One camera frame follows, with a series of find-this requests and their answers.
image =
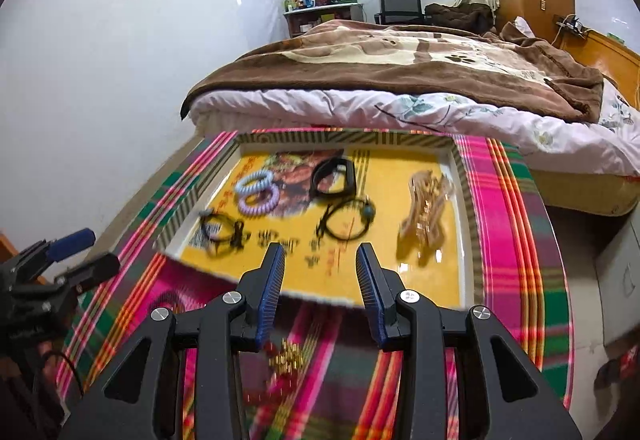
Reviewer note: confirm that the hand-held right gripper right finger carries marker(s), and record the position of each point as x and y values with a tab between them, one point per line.
372	290

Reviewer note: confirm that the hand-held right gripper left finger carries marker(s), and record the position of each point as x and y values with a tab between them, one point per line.
270	290

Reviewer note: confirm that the dark cloth pile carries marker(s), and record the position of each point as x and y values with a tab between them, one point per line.
460	15

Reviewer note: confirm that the black wristband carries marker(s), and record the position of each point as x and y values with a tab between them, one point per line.
350	175

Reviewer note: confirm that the clear hair claw clip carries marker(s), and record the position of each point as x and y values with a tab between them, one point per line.
425	215

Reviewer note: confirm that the power strip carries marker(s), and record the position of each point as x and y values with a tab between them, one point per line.
572	26

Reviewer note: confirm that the pink green plaid cloth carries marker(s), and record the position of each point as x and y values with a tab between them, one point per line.
515	270

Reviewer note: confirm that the white floral quilt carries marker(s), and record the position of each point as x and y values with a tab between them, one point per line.
450	115

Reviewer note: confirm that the striped cardboard box yellow inside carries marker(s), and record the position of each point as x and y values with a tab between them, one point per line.
385	175

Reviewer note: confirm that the yellow mattress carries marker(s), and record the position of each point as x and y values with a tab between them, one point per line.
575	190

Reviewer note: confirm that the dark red shoe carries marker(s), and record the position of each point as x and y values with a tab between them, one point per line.
620	367

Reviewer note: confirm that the black office chair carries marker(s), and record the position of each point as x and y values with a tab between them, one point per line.
400	3

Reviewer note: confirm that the brown plush blanket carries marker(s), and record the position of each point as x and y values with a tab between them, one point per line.
350	65

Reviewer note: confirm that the wooden furniture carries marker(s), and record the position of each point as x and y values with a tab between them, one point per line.
6	247

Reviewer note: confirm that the small desk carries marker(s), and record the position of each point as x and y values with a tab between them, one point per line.
325	13

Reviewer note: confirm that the grey drawer cabinet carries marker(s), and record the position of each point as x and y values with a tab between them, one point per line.
620	280

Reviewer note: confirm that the wooden bed headboard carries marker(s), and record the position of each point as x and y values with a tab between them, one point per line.
615	55

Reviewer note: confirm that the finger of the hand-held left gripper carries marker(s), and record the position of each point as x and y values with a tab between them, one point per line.
95	267
72	242

